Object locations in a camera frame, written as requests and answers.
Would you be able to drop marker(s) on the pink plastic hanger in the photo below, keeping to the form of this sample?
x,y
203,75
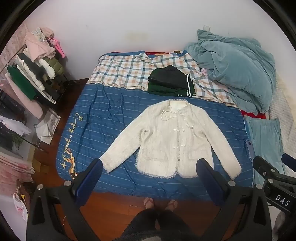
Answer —
x,y
59,48

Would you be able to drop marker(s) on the person's left foot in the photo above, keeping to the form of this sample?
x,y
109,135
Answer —
x,y
148,202

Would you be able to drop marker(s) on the white tote bag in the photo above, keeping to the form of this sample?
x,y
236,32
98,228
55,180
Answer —
x,y
48,127

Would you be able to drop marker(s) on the white wall hook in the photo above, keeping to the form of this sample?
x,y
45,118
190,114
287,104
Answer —
x,y
207,27

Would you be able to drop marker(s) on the blue striped blanket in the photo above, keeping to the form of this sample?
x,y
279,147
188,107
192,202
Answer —
x,y
104,120

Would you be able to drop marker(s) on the red bed sheet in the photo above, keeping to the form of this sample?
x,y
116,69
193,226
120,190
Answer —
x,y
252,114

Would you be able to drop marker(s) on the teal duvet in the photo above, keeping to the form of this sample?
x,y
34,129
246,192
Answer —
x,y
231,64

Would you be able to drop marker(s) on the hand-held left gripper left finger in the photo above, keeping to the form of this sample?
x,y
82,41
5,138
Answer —
x,y
89,183

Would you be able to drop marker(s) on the stack of pink blankets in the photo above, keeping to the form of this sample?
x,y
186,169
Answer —
x,y
13,171

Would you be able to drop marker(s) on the white fuzzy jacket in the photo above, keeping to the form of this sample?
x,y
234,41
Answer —
x,y
157,139

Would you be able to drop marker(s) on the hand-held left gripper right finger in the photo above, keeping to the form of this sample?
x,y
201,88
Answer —
x,y
208,183

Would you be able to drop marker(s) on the folded green white-striped garment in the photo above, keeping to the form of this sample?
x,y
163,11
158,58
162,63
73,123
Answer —
x,y
161,90

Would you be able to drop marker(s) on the white quilted mattress pad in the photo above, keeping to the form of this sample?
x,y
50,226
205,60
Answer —
x,y
284,106

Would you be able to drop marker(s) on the white cloth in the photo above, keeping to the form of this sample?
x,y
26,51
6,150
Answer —
x,y
12,126

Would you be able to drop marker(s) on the row of hanging clothes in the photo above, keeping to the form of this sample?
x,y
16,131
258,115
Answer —
x,y
25,83

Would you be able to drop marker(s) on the folded black garment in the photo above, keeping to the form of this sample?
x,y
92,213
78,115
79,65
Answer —
x,y
168,74

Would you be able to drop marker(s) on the person's legs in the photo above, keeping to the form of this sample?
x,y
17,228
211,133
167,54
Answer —
x,y
159,227

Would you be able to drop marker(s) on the white plastic bag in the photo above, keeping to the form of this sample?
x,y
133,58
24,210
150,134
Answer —
x,y
20,208

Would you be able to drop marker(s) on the person's right foot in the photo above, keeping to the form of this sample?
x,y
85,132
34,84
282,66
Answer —
x,y
171,205

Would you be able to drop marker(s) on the teal pillow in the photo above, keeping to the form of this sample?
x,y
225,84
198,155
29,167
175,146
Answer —
x,y
263,136

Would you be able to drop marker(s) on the pink lace curtain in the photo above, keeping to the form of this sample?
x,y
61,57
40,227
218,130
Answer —
x,y
13,46

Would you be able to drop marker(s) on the person's foot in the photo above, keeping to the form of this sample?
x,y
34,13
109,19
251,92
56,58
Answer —
x,y
171,205
148,202

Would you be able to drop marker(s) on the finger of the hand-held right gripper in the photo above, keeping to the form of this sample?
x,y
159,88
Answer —
x,y
263,165
289,161

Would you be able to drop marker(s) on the plaid bed sheet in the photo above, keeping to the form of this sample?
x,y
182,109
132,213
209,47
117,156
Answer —
x,y
124,69

